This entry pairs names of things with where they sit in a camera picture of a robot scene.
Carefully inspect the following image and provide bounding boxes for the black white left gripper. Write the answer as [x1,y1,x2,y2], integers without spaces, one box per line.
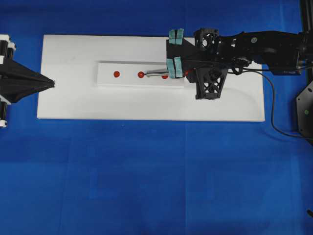
[0,34,55,129]

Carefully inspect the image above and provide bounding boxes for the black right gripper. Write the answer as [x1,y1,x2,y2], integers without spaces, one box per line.
[166,28,235,100]

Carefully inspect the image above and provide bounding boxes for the red handled soldering iron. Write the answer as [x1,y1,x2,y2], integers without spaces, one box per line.
[138,70,197,80]

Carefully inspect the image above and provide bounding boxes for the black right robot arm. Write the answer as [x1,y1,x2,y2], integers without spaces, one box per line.
[166,28,313,100]

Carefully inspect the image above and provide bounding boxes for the white foam board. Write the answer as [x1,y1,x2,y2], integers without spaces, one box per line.
[37,35,265,122]

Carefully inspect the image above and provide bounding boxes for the white raised strip plate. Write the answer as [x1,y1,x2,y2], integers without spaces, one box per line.
[97,61,184,89]

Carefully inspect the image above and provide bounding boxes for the blue table mat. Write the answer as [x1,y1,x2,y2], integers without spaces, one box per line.
[0,0,313,235]

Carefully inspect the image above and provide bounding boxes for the black soldering iron cable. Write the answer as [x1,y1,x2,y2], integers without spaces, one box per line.
[190,58,313,140]

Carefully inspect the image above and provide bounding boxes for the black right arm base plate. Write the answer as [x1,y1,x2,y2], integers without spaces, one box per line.
[296,82,313,144]

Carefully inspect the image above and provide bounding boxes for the black aluminium frame rail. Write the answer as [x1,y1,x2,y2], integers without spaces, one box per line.
[300,0,313,31]

